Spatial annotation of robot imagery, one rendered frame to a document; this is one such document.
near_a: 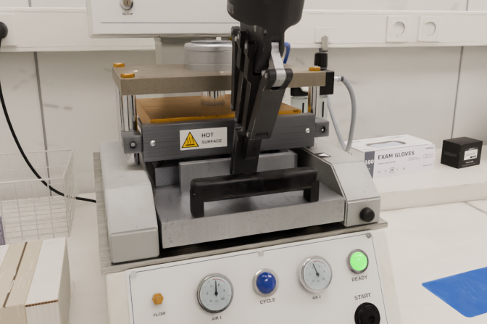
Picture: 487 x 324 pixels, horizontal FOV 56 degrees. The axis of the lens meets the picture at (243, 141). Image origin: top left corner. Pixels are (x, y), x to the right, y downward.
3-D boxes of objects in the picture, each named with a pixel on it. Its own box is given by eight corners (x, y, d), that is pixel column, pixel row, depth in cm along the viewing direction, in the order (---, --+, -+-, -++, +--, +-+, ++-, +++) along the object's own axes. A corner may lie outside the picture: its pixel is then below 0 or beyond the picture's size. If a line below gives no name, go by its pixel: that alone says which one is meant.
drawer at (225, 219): (134, 172, 76) (131, 127, 74) (258, 160, 82) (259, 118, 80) (162, 256, 48) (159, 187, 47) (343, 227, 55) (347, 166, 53)
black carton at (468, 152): (439, 163, 127) (442, 139, 125) (461, 159, 131) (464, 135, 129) (458, 169, 122) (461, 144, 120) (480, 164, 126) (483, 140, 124)
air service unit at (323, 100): (267, 130, 88) (268, 52, 84) (334, 125, 92) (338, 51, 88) (278, 136, 83) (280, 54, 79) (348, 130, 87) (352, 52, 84)
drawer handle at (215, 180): (190, 211, 50) (188, 177, 49) (311, 196, 55) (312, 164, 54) (193, 218, 49) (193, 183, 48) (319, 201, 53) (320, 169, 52)
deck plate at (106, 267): (93, 156, 89) (92, 151, 89) (259, 141, 100) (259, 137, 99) (101, 275, 47) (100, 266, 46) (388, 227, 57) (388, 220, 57)
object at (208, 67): (113, 117, 77) (107, 38, 74) (280, 106, 87) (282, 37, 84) (125, 154, 55) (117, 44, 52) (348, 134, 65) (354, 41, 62)
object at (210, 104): (137, 123, 72) (133, 63, 70) (266, 114, 79) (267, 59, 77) (151, 151, 56) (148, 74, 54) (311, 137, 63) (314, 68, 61)
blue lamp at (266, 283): (254, 294, 51) (251, 272, 52) (274, 291, 52) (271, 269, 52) (259, 296, 49) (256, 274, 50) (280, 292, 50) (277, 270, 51)
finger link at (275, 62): (278, 19, 45) (299, 38, 41) (271, 68, 48) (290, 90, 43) (255, 19, 44) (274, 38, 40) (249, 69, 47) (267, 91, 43)
